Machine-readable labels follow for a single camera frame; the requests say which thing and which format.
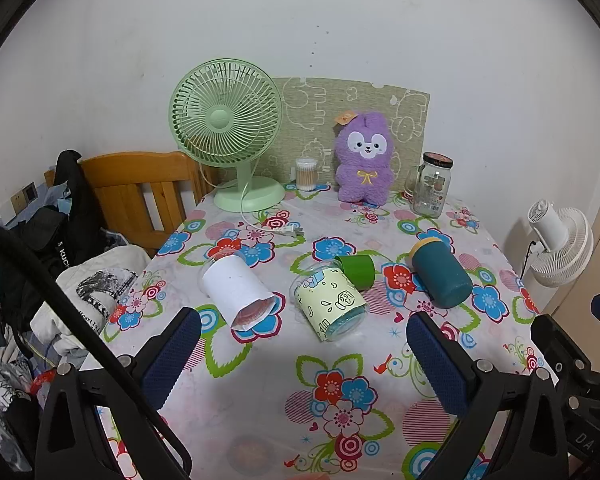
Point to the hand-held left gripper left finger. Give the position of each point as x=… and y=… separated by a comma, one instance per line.
x=174, y=355

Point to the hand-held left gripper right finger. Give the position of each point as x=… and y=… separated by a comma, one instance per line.
x=437, y=365

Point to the teal cup with yellow band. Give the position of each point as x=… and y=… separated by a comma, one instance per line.
x=442, y=275

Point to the clear cup with white sleeve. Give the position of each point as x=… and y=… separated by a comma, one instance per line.
x=232, y=285

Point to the small green cup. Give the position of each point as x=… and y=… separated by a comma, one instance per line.
x=357, y=270

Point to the clear cup with cartoon sleeve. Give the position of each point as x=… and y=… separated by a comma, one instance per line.
x=330, y=302

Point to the white clip fan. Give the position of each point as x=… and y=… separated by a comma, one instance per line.
x=562, y=245

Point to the floral tablecloth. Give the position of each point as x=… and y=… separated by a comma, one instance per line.
x=260, y=370

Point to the white printed shirt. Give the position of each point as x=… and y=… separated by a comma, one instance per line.
x=107, y=267

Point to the pile of clothes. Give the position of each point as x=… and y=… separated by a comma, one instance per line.
x=5, y=375

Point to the glass jar mug with lid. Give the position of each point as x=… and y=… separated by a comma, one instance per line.
x=430, y=190

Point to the black jacket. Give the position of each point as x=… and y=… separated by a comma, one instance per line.
x=77, y=205

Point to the wooden chair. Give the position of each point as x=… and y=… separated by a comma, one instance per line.
x=125, y=180

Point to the purple plush toy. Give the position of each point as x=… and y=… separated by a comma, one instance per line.
x=365, y=175

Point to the cotton swab container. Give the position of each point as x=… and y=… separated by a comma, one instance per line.
x=307, y=175

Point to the green desk fan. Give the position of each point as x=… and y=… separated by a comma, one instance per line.
x=220, y=120

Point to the green printed mat board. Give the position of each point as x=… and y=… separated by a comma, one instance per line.
x=300, y=105

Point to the wall socket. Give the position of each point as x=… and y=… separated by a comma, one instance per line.
x=29, y=193

